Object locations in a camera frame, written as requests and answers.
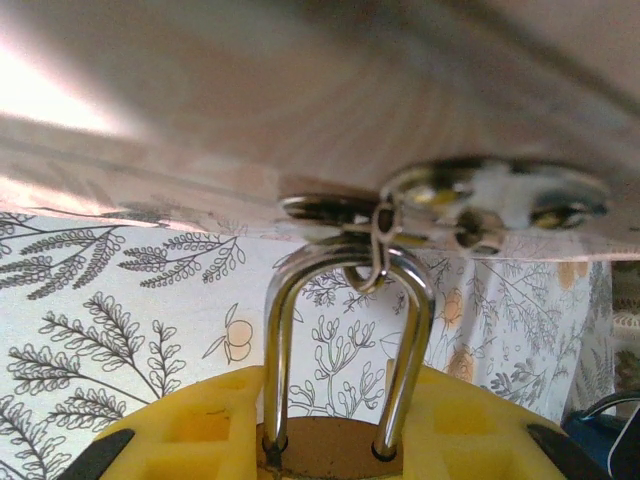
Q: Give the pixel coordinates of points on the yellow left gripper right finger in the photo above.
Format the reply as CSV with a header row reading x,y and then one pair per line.
x,y
470,425

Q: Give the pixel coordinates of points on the pink box with cartoon couple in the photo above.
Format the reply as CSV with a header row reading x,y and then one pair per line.
x,y
300,100

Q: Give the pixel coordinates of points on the silver box hasp latch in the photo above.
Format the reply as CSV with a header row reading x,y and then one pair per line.
x,y
450,200

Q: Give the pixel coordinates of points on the brass padlock with steel shackle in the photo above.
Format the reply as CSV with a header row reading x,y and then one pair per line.
x,y
325,450

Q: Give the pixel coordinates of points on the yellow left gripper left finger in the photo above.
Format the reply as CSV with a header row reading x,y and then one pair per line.
x,y
200,430

